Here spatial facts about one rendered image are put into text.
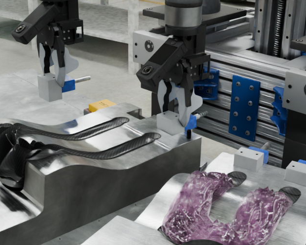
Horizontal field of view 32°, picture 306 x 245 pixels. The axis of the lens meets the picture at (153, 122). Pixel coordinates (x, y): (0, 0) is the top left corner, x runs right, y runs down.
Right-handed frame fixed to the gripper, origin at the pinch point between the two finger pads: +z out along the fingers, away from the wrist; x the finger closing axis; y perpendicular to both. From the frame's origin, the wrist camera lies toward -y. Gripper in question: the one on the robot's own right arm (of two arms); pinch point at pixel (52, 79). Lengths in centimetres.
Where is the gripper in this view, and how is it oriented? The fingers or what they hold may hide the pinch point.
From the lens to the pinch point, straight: 128.6
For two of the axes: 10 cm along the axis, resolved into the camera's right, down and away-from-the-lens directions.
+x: -6.5, -3.2, 6.9
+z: -0.1, 9.1, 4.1
